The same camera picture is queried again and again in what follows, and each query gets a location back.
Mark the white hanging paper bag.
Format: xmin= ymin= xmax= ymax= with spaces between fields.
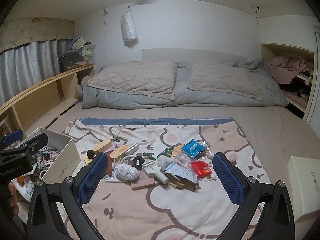
xmin=120 ymin=12 xmax=138 ymax=42

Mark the white yarn ball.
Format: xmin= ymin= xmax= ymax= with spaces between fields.
xmin=114 ymin=164 xmax=139 ymax=181

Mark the white shoe box right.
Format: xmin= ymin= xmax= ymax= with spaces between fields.
xmin=287 ymin=157 xmax=319 ymax=223

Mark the black hexagonal box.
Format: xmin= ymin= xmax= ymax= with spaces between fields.
xmin=87 ymin=150 xmax=95 ymax=159

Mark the person's left hand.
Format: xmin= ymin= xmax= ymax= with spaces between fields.
xmin=8 ymin=182 xmax=19 ymax=215

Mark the white cap on shelf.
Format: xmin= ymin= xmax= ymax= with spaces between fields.
xmin=70 ymin=38 xmax=91 ymax=51

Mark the white headboard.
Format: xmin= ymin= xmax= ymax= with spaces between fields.
xmin=142 ymin=48 xmax=260 ymax=64

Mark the white rectangular bar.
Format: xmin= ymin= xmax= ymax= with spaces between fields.
xmin=124 ymin=143 xmax=139 ymax=156

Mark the grey curtain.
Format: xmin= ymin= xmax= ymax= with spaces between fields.
xmin=1 ymin=40 xmax=69 ymax=105

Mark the left beige quilted pillow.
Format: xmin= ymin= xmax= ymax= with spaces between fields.
xmin=87 ymin=60 xmax=177 ymax=101

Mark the flat oval wooden lid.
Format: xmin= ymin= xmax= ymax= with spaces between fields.
xmin=110 ymin=144 xmax=129 ymax=161

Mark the black round tape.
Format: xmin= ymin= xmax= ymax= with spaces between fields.
xmin=132 ymin=156 xmax=145 ymax=170

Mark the cartoon bear patterned blanket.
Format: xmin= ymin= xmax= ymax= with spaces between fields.
xmin=64 ymin=118 xmax=270 ymax=239

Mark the wooden bedside shelf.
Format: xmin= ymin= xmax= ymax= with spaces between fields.
xmin=1 ymin=64 xmax=94 ymax=137

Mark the beige quilted pillow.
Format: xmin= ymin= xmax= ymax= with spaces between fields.
xmin=187 ymin=60 xmax=264 ymax=101
xmin=87 ymin=60 xmax=177 ymax=101

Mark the white storage box left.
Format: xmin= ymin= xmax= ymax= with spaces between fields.
xmin=15 ymin=127 xmax=81 ymax=205

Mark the pile of pink clothes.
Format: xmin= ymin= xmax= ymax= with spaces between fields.
xmin=268 ymin=56 xmax=313 ymax=85

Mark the brown leather card holder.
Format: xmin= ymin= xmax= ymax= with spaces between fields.
xmin=105 ymin=153 xmax=112 ymax=176

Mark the blue mask packet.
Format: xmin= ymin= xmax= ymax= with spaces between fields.
xmin=182 ymin=139 xmax=205 ymax=159

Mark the red glove packet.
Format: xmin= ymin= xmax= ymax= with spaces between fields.
xmin=190 ymin=160 xmax=212 ymax=179

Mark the oval wooden box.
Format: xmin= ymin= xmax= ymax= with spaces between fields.
xmin=92 ymin=139 xmax=112 ymax=153

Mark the clear plastic case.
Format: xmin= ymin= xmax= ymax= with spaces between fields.
xmin=174 ymin=152 xmax=195 ymax=170

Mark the black bag on shelf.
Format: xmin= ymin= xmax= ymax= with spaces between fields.
xmin=59 ymin=50 xmax=86 ymax=72

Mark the carved wooden plaque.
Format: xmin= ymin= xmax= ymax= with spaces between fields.
xmin=166 ymin=174 xmax=201 ymax=191

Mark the white mask packet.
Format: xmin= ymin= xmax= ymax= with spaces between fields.
xmin=165 ymin=163 xmax=197 ymax=183

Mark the pink flat pouch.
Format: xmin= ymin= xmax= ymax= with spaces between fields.
xmin=104 ymin=141 xmax=117 ymax=153

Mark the yellow cardboard box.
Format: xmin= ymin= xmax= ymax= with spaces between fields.
xmin=84 ymin=154 xmax=92 ymax=165

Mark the white fluffy pompom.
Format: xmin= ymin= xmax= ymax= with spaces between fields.
xmin=156 ymin=155 xmax=174 ymax=171

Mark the right beige quilted pillow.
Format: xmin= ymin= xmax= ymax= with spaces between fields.
xmin=187 ymin=60 xmax=264 ymax=101

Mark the white handheld fan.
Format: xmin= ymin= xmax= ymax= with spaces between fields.
xmin=142 ymin=160 xmax=169 ymax=184

